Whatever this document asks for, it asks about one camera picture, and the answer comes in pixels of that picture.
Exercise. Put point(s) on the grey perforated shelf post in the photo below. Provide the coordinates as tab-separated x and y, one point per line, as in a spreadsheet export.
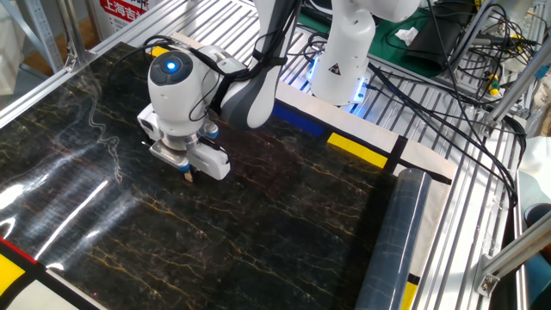
43	30

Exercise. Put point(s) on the white fabric sheet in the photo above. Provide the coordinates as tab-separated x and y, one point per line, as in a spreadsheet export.
538	172

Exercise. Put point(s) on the Mondrian pattern cloth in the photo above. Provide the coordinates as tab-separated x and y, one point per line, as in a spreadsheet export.
357	148

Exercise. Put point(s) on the yellow green screwdriver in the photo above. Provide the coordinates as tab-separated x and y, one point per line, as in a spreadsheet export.
493	86

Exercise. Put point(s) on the black marble pattern mat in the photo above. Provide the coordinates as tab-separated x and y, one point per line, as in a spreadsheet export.
215	215

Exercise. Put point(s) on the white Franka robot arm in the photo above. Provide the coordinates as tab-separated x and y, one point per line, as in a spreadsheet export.
344	51

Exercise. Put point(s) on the white plastic sheet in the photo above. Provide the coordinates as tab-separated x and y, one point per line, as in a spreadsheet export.
10	51

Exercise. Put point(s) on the small wooden cube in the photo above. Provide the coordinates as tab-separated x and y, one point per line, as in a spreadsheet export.
188	177

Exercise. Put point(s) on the teal plastic container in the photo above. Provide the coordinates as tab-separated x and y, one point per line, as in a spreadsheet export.
538	275

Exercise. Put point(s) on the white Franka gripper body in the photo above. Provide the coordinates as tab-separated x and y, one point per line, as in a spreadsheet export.
213	163

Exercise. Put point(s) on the rolled clear plastic film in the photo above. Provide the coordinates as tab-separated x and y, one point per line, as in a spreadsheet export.
396	241

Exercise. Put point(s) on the white crumpled paper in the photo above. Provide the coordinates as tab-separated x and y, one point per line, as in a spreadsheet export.
406	35

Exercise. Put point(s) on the green cutting mat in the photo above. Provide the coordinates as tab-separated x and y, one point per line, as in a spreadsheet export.
383	51

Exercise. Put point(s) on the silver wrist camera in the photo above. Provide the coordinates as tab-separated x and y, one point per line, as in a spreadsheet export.
168	156

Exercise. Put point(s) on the red white Chinese sign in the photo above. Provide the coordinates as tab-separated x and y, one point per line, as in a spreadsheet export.
125	13

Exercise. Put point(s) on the aluminium frame post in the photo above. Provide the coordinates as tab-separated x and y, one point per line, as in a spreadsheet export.
516	84
471	34
516	254

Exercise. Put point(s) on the black rolled pouch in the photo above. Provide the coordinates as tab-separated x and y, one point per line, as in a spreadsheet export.
430	47

